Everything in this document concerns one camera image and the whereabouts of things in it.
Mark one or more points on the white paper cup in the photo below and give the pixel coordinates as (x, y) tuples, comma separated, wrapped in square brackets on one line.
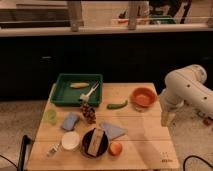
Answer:
[(70, 140)]

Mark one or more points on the green pepper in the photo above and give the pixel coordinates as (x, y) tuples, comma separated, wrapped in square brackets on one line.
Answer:
[(117, 106)]

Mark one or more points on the blue sponge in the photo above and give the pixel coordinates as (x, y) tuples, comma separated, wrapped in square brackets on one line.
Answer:
[(70, 121)]

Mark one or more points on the yellow corn cob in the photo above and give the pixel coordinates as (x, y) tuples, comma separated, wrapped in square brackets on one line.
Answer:
[(79, 85)]

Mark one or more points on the light wooden table board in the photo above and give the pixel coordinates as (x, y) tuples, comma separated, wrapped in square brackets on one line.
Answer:
[(146, 145)]

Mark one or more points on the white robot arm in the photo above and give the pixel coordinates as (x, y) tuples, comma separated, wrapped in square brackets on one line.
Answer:
[(186, 84)]

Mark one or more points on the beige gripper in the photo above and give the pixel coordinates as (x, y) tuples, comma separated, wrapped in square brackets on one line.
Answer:
[(166, 118)]

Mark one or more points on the dark round plate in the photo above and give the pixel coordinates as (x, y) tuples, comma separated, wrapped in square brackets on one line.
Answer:
[(86, 141)]

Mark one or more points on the orange bowl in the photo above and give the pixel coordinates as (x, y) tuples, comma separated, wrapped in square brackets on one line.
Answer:
[(143, 97)]

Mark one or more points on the orange fruit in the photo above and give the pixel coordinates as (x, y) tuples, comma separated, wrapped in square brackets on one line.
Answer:
[(115, 148)]

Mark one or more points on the green plastic tray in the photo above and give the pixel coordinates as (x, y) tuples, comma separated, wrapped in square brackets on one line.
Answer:
[(65, 95)]

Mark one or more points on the wooden block on plate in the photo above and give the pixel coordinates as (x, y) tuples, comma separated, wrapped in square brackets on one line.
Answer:
[(96, 144)]

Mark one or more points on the small green cup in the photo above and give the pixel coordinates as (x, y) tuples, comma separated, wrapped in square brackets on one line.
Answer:
[(50, 116)]

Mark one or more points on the bunch of dark grapes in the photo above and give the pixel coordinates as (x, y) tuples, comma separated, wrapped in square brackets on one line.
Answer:
[(88, 113)]

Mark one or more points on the blue folded cloth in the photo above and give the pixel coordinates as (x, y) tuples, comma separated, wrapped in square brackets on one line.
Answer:
[(112, 131)]

